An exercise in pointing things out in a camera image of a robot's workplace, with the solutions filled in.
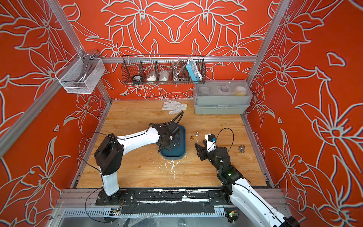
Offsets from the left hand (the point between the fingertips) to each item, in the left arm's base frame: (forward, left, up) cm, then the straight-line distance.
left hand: (170, 145), depth 89 cm
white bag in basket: (+34, +15, +28) cm, 46 cm away
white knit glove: (+36, +2, -3) cm, 37 cm away
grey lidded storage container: (+37, -36, +10) cm, 52 cm away
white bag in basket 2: (+37, +7, +27) cm, 46 cm away
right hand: (-3, -16, +10) cm, 19 cm away
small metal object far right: (+2, -47, -2) cm, 47 cm away
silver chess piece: (+11, -18, -3) cm, 21 cm away
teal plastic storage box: (-4, -5, -2) cm, 7 cm away
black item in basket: (+36, +26, +24) cm, 50 cm away
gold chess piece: (+7, -14, -3) cm, 16 cm away
